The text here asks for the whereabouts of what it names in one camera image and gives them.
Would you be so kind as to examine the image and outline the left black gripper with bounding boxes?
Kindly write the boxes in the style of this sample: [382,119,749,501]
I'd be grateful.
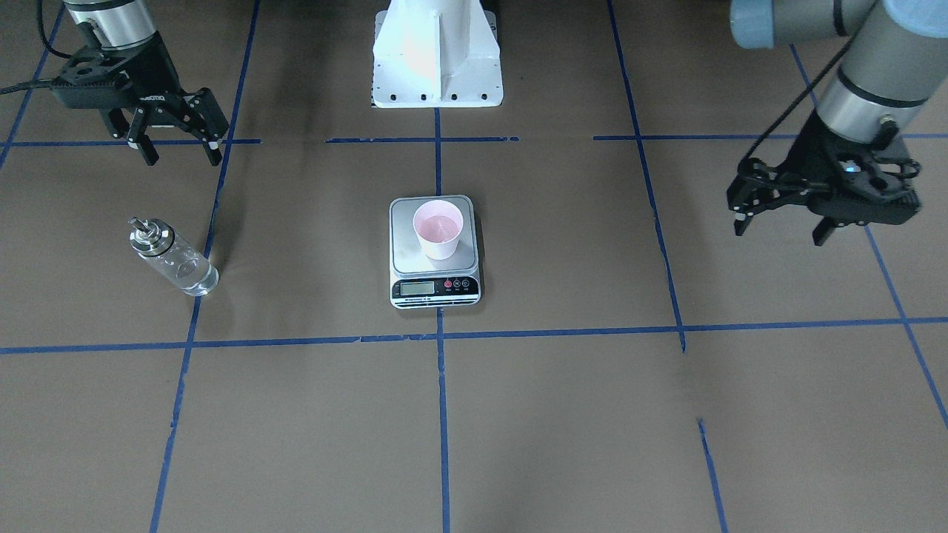
[726,112,922,247]

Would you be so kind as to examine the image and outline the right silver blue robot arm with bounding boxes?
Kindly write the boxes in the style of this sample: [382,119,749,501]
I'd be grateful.
[51,1,228,167]

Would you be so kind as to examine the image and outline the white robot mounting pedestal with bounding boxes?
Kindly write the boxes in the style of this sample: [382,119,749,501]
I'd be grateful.
[370,1,504,109]

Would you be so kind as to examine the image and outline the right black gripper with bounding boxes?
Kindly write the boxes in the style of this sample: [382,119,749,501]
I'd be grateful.
[50,33,230,167]

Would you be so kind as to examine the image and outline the clear glass sauce bottle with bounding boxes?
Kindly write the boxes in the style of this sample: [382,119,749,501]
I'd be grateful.
[128,217,219,297]

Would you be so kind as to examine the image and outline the silver digital kitchen scale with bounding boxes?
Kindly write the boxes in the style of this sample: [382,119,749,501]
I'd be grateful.
[388,195,483,309]

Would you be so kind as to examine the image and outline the pink paper cup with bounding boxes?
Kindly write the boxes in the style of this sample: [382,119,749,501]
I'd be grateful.
[412,199,464,261]

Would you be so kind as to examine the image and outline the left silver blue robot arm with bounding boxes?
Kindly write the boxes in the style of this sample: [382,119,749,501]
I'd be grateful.
[726,1,947,246]

